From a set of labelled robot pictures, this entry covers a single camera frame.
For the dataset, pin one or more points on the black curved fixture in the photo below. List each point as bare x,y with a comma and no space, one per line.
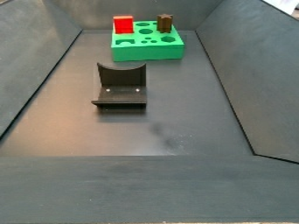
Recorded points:
121,86

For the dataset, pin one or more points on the green foam shape board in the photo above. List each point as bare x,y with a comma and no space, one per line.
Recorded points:
146,44

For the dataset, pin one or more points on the red block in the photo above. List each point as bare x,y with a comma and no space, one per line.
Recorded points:
122,24

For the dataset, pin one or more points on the brown star peg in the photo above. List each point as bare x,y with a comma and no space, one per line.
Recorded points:
164,21

